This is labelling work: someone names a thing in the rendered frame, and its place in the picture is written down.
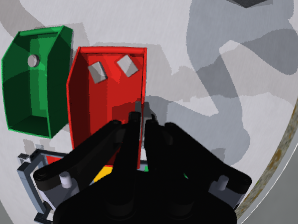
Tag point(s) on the grey metal shelf rack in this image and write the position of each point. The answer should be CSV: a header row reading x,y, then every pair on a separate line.
x,y
42,158

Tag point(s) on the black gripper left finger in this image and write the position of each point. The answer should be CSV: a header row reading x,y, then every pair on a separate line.
x,y
66,177

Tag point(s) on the green bin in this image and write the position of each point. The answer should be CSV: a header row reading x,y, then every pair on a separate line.
x,y
25,88

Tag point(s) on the red bin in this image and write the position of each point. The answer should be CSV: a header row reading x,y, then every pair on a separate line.
x,y
90,105

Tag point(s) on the grey disc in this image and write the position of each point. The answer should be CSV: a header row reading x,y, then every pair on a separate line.
x,y
33,60

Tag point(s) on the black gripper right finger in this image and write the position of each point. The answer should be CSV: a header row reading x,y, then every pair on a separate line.
x,y
191,158

